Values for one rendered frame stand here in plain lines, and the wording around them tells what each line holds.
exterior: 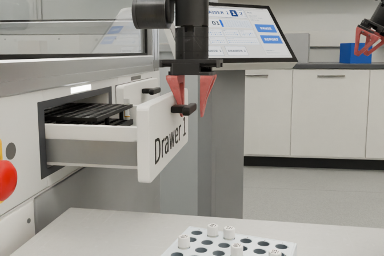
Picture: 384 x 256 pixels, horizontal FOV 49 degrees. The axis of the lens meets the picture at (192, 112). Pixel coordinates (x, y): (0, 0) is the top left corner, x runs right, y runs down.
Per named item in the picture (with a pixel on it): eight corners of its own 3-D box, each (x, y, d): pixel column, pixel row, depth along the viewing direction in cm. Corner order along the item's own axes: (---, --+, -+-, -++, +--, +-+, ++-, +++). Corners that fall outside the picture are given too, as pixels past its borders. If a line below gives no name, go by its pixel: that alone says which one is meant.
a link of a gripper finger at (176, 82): (174, 113, 79) (173, 62, 77) (212, 114, 77) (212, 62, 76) (165, 119, 72) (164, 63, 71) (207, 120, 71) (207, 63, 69)
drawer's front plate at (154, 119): (188, 141, 87) (188, 87, 86) (150, 184, 59) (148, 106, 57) (179, 141, 88) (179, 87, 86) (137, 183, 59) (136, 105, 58)
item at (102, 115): (132, 107, 82) (132, 104, 82) (97, 122, 65) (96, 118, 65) (123, 107, 83) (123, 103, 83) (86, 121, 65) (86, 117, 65)
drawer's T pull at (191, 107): (196, 110, 75) (196, 102, 75) (189, 116, 68) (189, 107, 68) (176, 110, 76) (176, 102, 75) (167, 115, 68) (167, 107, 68)
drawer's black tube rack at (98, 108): (133, 136, 83) (132, 103, 82) (98, 158, 66) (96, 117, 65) (28, 132, 87) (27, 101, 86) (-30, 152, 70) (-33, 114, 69)
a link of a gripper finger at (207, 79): (178, 114, 78) (178, 62, 77) (216, 114, 77) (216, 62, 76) (170, 119, 72) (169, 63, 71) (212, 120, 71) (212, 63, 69)
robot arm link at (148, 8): (202, -52, 71) (209, -17, 79) (136, -48, 73) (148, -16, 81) (196, 8, 67) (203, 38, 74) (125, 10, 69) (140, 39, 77)
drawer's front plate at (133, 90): (158, 116, 120) (158, 78, 119) (124, 136, 92) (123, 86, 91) (152, 116, 121) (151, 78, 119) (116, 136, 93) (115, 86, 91)
